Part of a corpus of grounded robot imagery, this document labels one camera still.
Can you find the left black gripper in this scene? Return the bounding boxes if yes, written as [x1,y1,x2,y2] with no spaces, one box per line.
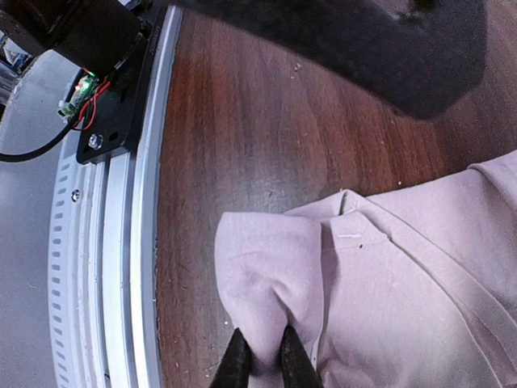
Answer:
[179,0,487,120]

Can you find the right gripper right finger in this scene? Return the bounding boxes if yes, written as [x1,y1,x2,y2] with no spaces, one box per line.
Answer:
[280,326,322,388]

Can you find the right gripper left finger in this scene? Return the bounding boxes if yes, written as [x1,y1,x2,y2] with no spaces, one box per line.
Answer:
[209,328,251,388]

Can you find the mauve and cream underwear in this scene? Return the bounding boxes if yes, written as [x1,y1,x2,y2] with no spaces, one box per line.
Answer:
[214,153,516,387]

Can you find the front aluminium rail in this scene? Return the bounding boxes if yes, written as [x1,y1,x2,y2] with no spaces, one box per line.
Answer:
[48,6,182,387]

